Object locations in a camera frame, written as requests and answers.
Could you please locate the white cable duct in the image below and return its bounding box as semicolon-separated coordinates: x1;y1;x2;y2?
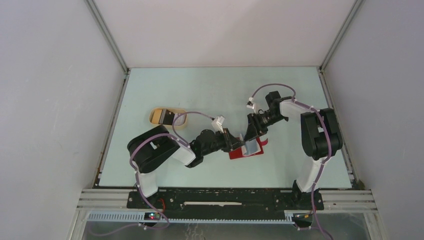
86;211;295;225

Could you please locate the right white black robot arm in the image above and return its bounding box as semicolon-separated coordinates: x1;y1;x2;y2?
243;91;343;209

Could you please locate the black credit card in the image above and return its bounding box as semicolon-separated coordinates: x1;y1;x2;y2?
161;109;175;125

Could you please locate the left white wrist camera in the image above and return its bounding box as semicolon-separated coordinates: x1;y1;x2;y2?
211;115;225;133

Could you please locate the white grey credit card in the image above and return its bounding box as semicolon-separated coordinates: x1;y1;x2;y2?
172;113;186;126

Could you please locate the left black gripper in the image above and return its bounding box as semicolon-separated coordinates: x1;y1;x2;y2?
202;128;245;157

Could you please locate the left controller board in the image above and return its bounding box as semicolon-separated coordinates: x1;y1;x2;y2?
143;212;162;221

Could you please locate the beige oval tray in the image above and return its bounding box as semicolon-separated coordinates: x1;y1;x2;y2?
148;107;188;130

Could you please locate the aluminium frame rail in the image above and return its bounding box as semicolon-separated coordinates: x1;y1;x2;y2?
76;189;378;213

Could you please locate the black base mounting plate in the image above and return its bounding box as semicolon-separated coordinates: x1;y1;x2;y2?
126;187;324;221

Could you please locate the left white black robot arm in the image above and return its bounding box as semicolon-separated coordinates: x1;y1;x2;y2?
127;125;245;208

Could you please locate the right controller board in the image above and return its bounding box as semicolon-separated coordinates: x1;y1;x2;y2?
292;214;314;222

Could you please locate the red leather card holder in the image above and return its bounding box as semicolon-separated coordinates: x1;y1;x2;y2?
228;136;269;160

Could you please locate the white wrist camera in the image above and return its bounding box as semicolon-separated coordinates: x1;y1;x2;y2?
211;115;225;133
246;97;257;113

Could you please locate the controller board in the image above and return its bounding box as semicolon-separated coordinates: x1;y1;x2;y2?
292;214;314;222
143;212;162;221

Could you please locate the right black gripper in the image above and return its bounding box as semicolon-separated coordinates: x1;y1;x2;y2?
243;111;287;142

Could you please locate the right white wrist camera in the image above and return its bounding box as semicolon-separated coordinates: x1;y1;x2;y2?
246;97;257;113

